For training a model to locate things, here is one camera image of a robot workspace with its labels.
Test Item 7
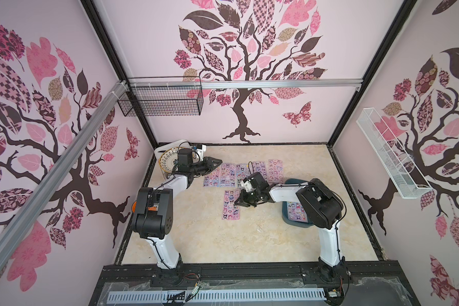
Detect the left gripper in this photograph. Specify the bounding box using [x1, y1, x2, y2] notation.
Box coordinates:
[189, 156, 221, 175]

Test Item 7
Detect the pink sticker sheet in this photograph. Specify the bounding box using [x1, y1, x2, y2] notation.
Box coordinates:
[267, 159, 284, 183]
[219, 163, 237, 187]
[203, 167, 221, 187]

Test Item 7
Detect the teal plastic storage box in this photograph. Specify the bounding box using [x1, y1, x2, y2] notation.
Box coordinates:
[281, 178, 314, 229]

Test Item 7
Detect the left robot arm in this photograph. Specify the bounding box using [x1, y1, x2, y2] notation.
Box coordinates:
[131, 148, 223, 270]

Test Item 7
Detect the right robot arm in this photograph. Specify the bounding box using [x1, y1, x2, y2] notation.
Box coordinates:
[235, 172, 346, 268]

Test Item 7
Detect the white square tray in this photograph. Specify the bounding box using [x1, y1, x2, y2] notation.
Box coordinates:
[154, 140, 191, 179]

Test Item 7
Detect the patterned ceramic plate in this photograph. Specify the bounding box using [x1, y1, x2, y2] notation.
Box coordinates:
[158, 147, 179, 173]

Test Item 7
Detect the orange mug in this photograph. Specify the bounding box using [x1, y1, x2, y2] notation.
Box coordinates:
[131, 200, 137, 214]

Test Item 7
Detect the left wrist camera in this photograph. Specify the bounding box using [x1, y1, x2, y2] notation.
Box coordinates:
[191, 144, 207, 162]

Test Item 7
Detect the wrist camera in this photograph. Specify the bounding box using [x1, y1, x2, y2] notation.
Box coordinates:
[191, 144, 207, 162]
[241, 178, 254, 193]

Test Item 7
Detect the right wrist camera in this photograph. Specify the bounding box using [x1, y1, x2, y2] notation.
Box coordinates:
[241, 178, 254, 193]

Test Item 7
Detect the black wire basket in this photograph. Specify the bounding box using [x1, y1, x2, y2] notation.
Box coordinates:
[117, 76, 204, 117]

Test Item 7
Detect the white slotted cable duct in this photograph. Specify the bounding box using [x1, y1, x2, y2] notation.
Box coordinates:
[106, 288, 326, 305]

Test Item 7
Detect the aluminium rail back wall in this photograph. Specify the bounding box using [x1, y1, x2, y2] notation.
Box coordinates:
[130, 79, 363, 89]

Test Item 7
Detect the aluminium rail wall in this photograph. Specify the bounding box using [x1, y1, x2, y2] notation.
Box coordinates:
[0, 80, 128, 271]
[130, 79, 363, 89]

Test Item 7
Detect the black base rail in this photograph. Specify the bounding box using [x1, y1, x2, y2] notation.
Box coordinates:
[90, 261, 419, 305]

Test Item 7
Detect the white wire basket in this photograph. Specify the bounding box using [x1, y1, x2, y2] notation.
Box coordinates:
[356, 108, 433, 200]

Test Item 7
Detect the aluminium rail left wall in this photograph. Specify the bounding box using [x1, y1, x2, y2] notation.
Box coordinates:
[0, 80, 128, 271]

